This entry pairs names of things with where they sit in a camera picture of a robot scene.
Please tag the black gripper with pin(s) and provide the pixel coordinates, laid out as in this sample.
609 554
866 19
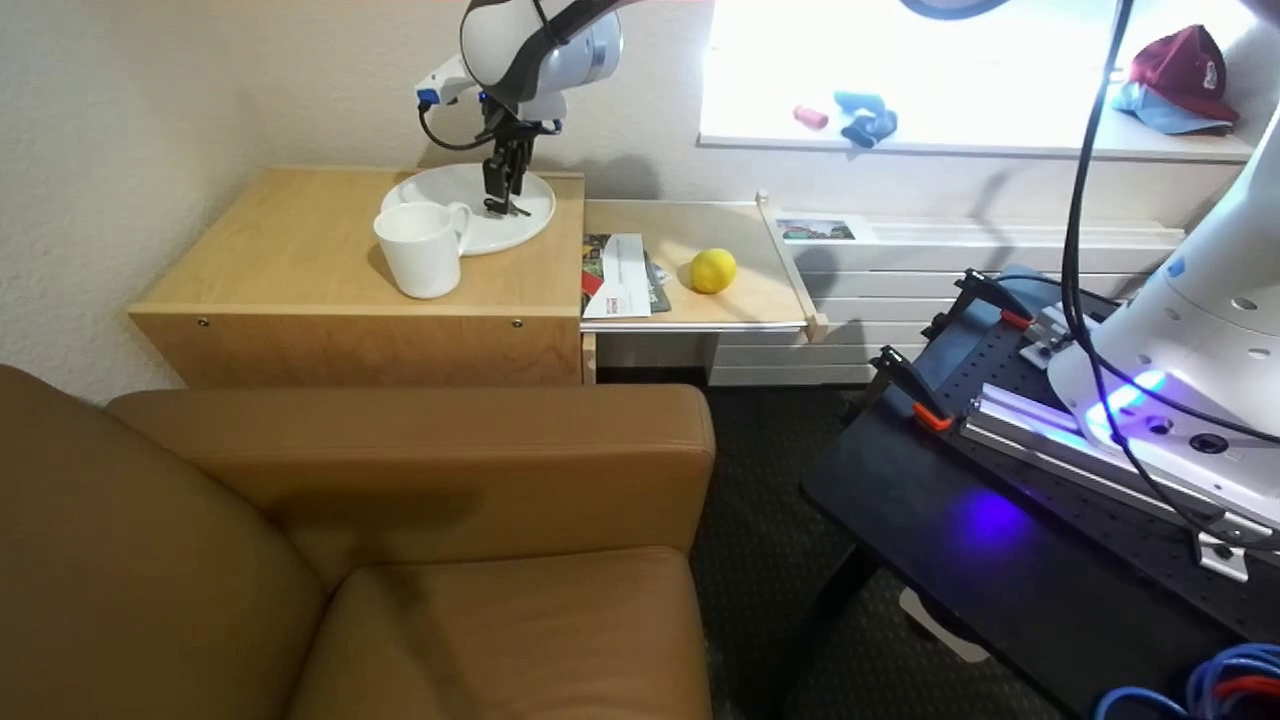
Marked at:
512 139

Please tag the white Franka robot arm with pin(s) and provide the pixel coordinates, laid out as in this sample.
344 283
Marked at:
544 54

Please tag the white red pamphlet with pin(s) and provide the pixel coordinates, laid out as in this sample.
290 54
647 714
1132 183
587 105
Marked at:
621 278

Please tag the light wooden nightstand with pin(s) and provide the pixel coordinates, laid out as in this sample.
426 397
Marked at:
307 283

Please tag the yellow lemon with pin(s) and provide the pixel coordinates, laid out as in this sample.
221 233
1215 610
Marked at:
714 271

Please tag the wooden pull-out shelf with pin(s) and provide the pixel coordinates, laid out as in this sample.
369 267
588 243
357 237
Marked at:
746 253

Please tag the small red object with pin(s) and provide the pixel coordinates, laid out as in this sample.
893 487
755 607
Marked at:
811 119

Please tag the leaflet on air conditioner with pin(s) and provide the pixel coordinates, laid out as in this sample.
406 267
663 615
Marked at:
812 228

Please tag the brown leather armchair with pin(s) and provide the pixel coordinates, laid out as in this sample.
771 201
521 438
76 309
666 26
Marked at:
400 532

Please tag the dark blue cloth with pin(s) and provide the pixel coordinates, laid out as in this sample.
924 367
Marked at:
866 123

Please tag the white window sill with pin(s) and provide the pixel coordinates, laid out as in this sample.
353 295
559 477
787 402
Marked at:
973 144

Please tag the white object on floor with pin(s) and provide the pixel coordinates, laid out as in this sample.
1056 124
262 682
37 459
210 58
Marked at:
940 626

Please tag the black robot table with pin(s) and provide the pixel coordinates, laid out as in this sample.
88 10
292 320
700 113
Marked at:
1013 562

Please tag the maroon baseball cap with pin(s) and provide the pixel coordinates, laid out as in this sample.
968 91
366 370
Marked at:
1184 75

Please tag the white wall air conditioner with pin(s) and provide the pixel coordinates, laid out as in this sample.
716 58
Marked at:
934 267

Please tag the metal robot mounting rail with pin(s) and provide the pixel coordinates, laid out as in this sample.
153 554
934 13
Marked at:
1106 464

